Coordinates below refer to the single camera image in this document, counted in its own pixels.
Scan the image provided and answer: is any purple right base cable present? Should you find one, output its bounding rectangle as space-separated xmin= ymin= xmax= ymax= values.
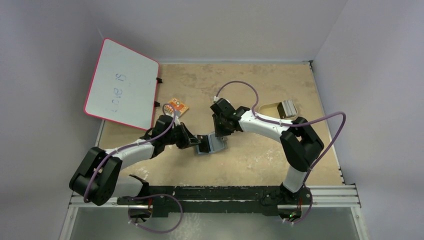
xmin=282 ymin=187 xmax=315 ymax=226

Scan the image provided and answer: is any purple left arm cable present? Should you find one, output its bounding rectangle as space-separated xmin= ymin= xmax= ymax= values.
xmin=82 ymin=103 xmax=177 ymax=204

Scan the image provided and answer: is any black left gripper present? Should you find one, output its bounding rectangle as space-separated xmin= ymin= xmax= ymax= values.
xmin=163 ymin=122 xmax=200 ymax=150

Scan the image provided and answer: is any pink framed whiteboard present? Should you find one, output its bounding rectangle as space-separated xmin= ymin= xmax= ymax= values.
xmin=83 ymin=38 xmax=160 ymax=130

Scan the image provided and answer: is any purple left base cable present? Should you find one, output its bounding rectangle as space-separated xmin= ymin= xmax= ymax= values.
xmin=127 ymin=194 xmax=185 ymax=235

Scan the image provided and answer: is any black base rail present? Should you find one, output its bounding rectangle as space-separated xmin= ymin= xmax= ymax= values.
xmin=114 ymin=179 xmax=312 ymax=220

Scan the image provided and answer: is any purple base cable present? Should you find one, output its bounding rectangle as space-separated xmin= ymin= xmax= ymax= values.
xmin=127 ymin=194 xmax=185 ymax=235
xmin=282 ymin=187 xmax=315 ymax=226

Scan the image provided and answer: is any beige oval tray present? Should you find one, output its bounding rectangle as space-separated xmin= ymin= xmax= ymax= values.
xmin=258 ymin=101 xmax=297 ymax=120

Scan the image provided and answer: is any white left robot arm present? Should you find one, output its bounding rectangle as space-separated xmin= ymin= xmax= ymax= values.
xmin=69 ymin=115 xmax=201 ymax=206

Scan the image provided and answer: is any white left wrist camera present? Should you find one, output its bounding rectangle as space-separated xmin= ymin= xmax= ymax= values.
xmin=165 ymin=106 xmax=181 ymax=126

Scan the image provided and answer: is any orange circuit board card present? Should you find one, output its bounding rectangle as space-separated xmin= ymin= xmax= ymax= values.
xmin=162 ymin=98 xmax=189 ymax=115

